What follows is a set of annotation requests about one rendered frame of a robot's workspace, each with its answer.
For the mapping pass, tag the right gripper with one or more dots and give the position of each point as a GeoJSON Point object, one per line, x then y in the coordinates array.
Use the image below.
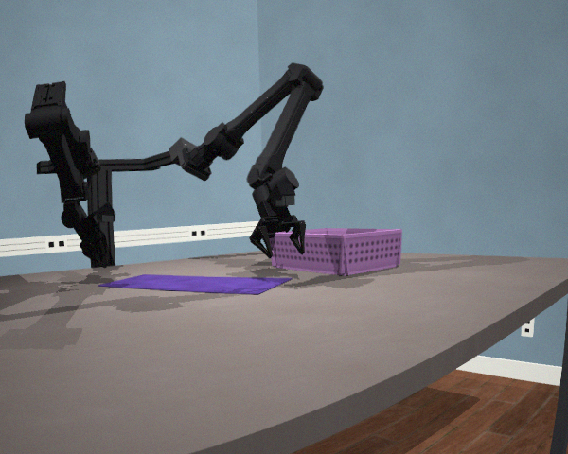
{"type": "Point", "coordinates": [87, 248]}

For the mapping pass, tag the pink plastic basket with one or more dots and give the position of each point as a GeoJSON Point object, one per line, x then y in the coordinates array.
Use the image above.
{"type": "Point", "coordinates": [362, 250]}

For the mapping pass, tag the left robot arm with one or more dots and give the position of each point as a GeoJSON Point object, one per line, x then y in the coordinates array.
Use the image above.
{"type": "Point", "coordinates": [303, 86]}

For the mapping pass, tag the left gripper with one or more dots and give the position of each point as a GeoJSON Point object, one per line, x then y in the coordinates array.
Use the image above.
{"type": "Point", "coordinates": [267, 227]}

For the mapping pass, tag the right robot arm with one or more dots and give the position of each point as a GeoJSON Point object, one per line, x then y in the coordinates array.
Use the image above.
{"type": "Point", "coordinates": [51, 123]}

